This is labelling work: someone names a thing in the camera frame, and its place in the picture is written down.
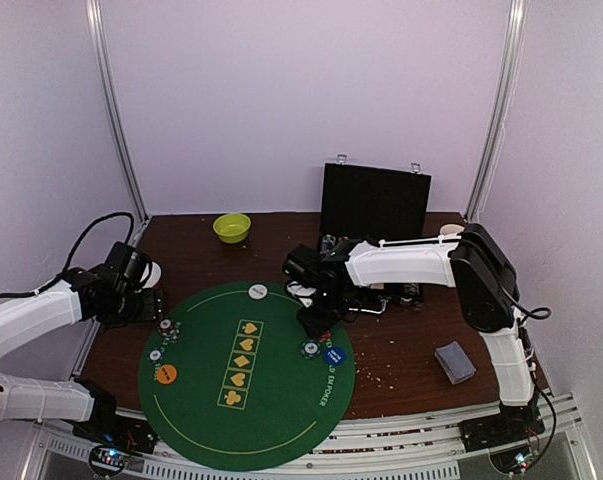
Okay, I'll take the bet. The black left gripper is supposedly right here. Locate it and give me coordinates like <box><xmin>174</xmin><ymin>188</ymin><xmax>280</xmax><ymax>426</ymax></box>
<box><xmin>103</xmin><ymin>286</ymin><xmax>163</xmax><ymax>324</ymax></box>

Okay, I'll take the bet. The blue small blind button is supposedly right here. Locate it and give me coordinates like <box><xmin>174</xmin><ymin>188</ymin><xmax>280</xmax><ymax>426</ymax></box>
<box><xmin>323</xmin><ymin>347</ymin><xmax>347</xmax><ymax>367</ymax></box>

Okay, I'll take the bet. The white dealer button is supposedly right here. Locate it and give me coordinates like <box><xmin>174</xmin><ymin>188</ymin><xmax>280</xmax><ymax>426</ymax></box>
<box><xmin>248</xmin><ymin>284</ymin><xmax>268</xmax><ymax>300</ymax></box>

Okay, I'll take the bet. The orange big blind button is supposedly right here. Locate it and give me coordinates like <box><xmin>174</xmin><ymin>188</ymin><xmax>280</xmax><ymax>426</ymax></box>
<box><xmin>156</xmin><ymin>364</ymin><xmax>178</xmax><ymax>385</ymax></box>

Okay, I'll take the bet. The blue playing card deck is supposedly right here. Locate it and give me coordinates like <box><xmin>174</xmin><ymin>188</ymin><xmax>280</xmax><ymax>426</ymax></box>
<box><xmin>434</xmin><ymin>341</ymin><xmax>476</xmax><ymax>385</ymax></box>

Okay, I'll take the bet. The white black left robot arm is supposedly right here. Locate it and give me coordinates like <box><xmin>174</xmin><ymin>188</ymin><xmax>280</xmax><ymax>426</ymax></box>
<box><xmin>0</xmin><ymin>242</ymin><xmax>164</xmax><ymax>444</ymax></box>

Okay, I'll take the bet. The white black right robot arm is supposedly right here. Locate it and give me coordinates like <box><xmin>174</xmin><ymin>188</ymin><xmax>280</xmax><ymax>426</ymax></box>
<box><xmin>282</xmin><ymin>223</ymin><xmax>551</xmax><ymax>442</ymax></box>

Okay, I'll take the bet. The orange white bowl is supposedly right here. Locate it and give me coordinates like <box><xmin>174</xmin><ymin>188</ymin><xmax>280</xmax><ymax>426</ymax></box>
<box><xmin>140</xmin><ymin>261</ymin><xmax>162</xmax><ymax>289</ymax></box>

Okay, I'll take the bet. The black poker chip case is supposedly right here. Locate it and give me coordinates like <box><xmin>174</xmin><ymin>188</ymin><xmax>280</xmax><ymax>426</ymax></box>
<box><xmin>310</xmin><ymin>153</ymin><xmax>432</xmax><ymax>314</ymax></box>

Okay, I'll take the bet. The lime green plastic bowl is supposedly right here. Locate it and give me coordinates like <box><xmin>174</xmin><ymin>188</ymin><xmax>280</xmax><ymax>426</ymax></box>
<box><xmin>213</xmin><ymin>213</ymin><xmax>252</xmax><ymax>244</ymax></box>

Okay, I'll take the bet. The white patterned ceramic mug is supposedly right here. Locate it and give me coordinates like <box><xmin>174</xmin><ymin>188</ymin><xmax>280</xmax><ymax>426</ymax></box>
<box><xmin>439</xmin><ymin>224</ymin><xmax>465</xmax><ymax>236</ymax></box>

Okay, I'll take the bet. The round green poker mat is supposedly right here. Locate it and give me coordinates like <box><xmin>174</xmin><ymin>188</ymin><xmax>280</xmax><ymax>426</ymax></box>
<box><xmin>137</xmin><ymin>282</ymin><xmax>356</xmax><ymax>471</ymax></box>

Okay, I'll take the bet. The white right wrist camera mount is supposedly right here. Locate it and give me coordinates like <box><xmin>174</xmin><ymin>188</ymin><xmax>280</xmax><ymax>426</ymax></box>
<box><xmin>285</xmin><ymin>280</ymin><xmax>316</xmax><ymax>308</ymax></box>

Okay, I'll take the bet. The silver case handle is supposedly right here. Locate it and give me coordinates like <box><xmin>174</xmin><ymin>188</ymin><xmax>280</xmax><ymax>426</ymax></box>
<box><xmin>354</xmin><ymin>297</ymin><xmax>388</xmax><ymax>316</ymax></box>

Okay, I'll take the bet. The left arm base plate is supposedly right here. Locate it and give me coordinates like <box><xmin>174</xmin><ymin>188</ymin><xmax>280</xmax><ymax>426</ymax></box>
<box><xmin>69</xmin><ymin>415</ymin><xmax>158</xmax><ymax>454</ymax></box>

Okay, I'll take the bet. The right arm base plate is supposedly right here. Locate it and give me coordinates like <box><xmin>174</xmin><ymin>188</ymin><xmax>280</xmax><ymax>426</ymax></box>
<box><xmin>458</xmin><ymin>413</ymin><xmax>545</xmax><ymax>452</ymax></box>

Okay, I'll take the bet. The silver aluminium frame post left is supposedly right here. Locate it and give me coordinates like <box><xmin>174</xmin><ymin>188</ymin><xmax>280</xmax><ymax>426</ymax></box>
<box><xmin>85</xmin><ymin>0</ymin><xmax>149</xmax><ymax>222</ymax></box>

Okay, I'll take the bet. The silver aluminium frame post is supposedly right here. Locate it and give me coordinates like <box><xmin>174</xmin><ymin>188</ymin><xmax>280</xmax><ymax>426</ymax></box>
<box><xmin>85</xmin><ymin>0</ymin><xmax>149</xmax><ymax>222</ymax></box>
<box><xmin>464</xmin><ymin>0</ymin><xmax>528</xmax><ymax>222</ymax></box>

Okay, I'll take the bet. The silver aluminium frame post right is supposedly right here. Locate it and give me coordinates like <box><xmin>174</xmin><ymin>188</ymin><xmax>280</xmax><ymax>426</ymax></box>
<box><xmin>464</xmin><ymin>0</ymin><xmax>528</xmax><ymax>222</ymax></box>

